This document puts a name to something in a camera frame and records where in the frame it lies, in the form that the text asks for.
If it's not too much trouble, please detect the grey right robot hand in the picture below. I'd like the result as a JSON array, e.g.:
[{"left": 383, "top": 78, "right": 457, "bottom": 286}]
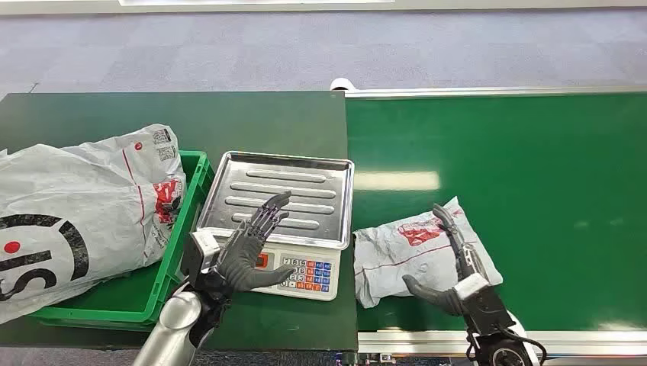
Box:
[{"left": 402, "top": 203, "right": 491, "bottom": 316}]

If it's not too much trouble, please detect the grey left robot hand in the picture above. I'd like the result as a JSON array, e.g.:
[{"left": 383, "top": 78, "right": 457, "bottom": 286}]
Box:
[{"left": 215, "top": 191, "right": 296, "bottom": 294}]

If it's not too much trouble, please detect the small grey courier package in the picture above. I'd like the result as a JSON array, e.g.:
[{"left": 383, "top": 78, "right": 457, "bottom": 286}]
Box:
[{"left": 352, "top": 197, "right": 504, "bottom": 309}]

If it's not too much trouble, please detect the green conveyor belt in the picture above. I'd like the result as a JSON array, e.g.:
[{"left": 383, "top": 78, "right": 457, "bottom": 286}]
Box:
[{"left": 345, "top": 93, "right": 647, "bottom": 333}]

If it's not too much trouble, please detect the white electronic scale body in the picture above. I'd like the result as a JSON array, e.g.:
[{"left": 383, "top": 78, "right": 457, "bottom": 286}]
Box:
[{"left": 251, "top": 238, "right": 341, "bottom": 303}]

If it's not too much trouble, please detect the steel scale tray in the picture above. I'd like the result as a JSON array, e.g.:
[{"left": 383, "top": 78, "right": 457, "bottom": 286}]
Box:
[{"left": 195, "top": 150, "right": 356, "bottom": 251}]

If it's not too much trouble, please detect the green plastic crate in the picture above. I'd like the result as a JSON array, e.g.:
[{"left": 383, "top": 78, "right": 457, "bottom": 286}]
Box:
[{"left": 27, "top": 150, "right": 216, "bottom": 332}]

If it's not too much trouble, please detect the large grey courier bag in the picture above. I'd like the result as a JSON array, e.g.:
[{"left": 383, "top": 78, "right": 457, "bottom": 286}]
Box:
[{"left": 0, "top": 124, "right": 187, "bottom": 324}]

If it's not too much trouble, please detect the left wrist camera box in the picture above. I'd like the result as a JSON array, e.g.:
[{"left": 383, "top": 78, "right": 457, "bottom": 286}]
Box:
[{"left": 180, "top": 230, "right": 222, "bottom": 287}]

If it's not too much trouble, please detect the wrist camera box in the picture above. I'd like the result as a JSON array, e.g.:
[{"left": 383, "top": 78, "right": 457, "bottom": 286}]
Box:
[
  {"left": 453, "top": 272, "right": 516, "bottom": 337},
  {"left": 180, "top": 230, "right": 222, "bottom": 287}
]

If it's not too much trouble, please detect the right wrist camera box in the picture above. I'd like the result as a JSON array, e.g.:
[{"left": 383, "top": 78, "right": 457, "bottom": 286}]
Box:
[{"left": 453, "top": 272, "right": 516, "bottom": 337}]

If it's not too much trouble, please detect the aluminium conveyor rail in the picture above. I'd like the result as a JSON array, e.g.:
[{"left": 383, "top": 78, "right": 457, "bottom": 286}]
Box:
[
  {"left": 345, "top": 85, "right": 647, "bottom": 99},
  {"left": 357, "top": 330, "right": 647, "bottom": 357}
]

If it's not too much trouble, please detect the metal conveyor bracket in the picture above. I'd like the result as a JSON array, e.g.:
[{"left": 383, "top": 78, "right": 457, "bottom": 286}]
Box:
[{"left": 338, "top": 352, "right": 398, "bottom": 366}]

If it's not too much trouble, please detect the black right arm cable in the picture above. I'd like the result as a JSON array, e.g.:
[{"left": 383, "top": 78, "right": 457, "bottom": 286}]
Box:
[{"left": 497, "top": 327, "right": 549, "bottom": 364}]

